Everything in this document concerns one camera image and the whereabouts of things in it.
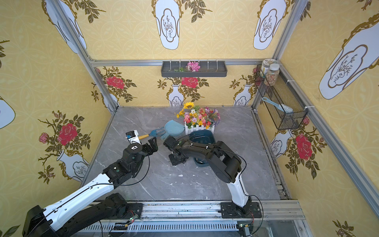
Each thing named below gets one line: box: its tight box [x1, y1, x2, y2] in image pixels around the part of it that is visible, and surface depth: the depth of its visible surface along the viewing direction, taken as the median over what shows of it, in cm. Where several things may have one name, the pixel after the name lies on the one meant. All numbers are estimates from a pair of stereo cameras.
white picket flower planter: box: [174, 101, 221, 136], surface depth 95 cm
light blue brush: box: [261, 96, 294, 114], surface depth 73 cm
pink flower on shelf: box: [185, 61, 201, 72], surface depth 90 cm
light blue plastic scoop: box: [160, 119, 186, 141], surface depth 109 cm
